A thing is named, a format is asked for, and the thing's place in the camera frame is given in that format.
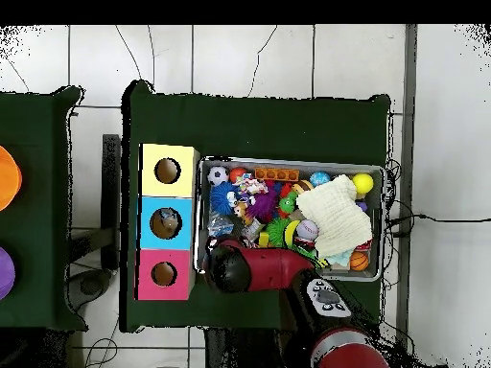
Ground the blue puffer ball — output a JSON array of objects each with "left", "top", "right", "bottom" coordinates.
[{"left": 209, "top": 180, "right": 239, "bottom": 216}]

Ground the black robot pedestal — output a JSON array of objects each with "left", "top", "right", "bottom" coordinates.
[{"left": 203, "top": 327, "right": 287, "bottom": 368}]

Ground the orange round object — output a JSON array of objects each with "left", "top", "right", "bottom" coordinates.
[{"left": 0, "top": 145, "right": 23, "bottom": 213}]

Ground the purple round object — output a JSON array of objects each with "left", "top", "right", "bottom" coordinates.
[{"left": 0, "top": 246, "right": 17, "bottom": 301}]

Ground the soccer ball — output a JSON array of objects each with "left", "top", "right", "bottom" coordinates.
[{"left": 206, "top": 165, "right": 230, "bottom": 187}]

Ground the silver wire mesh bin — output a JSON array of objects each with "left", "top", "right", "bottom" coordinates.
[{"left": 194, "top": 154, "right": 386, "bottom": 284}]

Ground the crushed clear plastic bottle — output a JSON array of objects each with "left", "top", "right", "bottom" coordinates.
[
  {"left": 207, "top": 212, "right": 235, "bottom": 239},
  {"left": 158, "top": 212, "right": 180, "bottom": 233}
]

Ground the white baseball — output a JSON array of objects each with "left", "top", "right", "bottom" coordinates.
[{"left": 295, "top": 218, "right": 320, "bottom": 242}]

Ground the cream waffle cloth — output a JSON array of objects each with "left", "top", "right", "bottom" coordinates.
[{"left": 295, "top": 174, "right": 374, "bottom": 259}]

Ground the wooden box with three holes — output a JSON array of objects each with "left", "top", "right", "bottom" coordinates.
[{"left": 135, "top": 143, "right": 200, "bottom": 302}]

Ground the dark green table cloth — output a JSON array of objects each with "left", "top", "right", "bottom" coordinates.
[
  {"left": 119, "top": 79, "right": 392, "bottom": 334},
  {"left": 0, "top": 85, "right": 88, "bottom": 332}
]

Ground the orange plastic block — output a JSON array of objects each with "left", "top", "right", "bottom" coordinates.
[{"left": 253, "top": 167, "right": 300, "bottom": 182}]

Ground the purple spiky toy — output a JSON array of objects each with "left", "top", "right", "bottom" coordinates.
[{"left": 246, "top": 187, "right": 279, "bottom": 224}]

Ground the orange basketball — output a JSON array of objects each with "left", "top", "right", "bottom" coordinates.
[{"left": 349, "top": 250, "right": 370, "bottom": 271}]

